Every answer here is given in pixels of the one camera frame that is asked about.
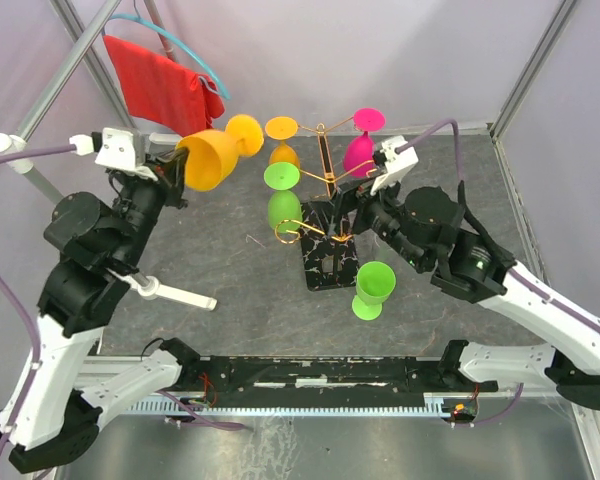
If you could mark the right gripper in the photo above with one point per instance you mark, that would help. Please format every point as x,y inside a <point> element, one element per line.
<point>361,184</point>

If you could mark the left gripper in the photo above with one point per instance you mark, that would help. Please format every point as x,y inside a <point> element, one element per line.
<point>177,175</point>

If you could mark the gold wine glass rack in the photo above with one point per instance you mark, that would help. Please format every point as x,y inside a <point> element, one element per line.
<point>329,261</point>

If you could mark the magenta goblet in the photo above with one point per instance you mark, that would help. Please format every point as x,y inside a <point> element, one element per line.
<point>360,149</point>

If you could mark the orange goblet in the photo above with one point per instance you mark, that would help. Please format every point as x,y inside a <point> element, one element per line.
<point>212,155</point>
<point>282,129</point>

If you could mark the green goblet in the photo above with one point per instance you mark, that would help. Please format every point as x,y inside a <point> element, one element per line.
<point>284,207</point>
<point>375,282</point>

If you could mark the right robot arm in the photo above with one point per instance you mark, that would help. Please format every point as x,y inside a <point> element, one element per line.
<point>482,272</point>

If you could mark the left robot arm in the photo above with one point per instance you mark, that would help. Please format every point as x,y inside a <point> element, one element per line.
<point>48,421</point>

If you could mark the red cloth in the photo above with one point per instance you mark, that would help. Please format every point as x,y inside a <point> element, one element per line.
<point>161,91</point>

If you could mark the green goblet front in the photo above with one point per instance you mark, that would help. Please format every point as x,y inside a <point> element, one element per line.
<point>375,282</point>

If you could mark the white clothes stand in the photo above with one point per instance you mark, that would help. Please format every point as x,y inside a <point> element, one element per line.
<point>147,287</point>

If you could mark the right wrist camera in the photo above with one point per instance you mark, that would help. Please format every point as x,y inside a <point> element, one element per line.
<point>394,158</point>

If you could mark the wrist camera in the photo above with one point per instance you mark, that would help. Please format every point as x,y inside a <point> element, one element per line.
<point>394,158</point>
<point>118,149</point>

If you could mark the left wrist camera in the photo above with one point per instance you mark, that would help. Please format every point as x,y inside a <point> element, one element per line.
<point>118,149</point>

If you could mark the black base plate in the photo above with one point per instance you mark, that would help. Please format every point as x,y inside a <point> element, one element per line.
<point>323,382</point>

